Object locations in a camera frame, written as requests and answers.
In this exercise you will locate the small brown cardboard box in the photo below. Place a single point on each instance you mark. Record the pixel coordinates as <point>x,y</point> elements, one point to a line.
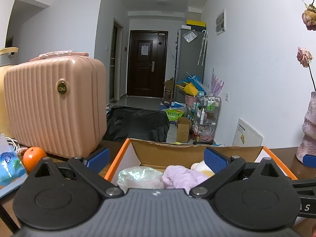
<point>183,129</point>

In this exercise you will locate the yellow white plush toy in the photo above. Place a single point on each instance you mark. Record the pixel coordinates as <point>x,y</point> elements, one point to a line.
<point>203,168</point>

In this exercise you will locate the grey refrigerator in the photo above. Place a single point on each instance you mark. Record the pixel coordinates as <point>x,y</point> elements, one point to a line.
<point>188,59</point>

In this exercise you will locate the orange fruit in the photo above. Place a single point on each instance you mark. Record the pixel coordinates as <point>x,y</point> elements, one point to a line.
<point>32,156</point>

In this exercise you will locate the yellow black box on fridge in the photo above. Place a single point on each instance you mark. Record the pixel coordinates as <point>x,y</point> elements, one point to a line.
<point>194,23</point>

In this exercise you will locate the blue yellow bags pile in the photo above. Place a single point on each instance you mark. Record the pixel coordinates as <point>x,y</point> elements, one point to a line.
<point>192,86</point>

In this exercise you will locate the wall electrical panel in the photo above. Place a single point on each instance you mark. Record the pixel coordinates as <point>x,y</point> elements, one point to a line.
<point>220,23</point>

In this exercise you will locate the open cardboard box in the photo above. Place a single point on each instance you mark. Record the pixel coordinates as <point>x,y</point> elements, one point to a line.
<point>135,152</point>

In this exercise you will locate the lilac fluffy cloth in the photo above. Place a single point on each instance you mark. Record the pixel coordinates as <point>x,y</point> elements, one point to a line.
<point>179,177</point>

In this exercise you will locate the dark front door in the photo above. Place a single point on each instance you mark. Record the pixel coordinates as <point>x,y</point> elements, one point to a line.
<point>147,63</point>

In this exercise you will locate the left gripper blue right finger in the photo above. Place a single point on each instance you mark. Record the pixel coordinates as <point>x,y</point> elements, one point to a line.
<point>215,160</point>

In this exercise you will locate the dried pink roses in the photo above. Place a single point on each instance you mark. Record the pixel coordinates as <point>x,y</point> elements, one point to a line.
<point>304,54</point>

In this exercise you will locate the green snack bag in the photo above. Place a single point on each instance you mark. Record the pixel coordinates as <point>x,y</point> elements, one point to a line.
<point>174,114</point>

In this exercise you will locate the wire storage cart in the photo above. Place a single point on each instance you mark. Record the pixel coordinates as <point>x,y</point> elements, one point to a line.
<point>205,113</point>

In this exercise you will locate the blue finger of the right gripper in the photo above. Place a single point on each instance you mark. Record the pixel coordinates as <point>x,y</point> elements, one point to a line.
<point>309,160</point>

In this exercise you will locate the blue tissue packet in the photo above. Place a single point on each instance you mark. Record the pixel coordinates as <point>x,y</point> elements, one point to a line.
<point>12,171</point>

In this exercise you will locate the white board against wall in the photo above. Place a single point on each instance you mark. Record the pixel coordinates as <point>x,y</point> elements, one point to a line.
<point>246,136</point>

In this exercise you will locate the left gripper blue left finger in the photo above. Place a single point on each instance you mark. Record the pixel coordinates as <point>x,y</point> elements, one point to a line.
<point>97,160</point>

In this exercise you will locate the pink ribbed suitcase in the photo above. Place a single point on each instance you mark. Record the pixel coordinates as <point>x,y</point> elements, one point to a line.
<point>57,102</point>

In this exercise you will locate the purple textured vase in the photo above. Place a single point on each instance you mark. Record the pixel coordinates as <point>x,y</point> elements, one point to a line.
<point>307,146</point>

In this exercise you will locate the white plastic bag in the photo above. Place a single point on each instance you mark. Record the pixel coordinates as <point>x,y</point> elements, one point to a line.
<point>140,177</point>

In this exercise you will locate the black bag on floor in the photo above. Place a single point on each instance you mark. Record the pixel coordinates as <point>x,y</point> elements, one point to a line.
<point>127,122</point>

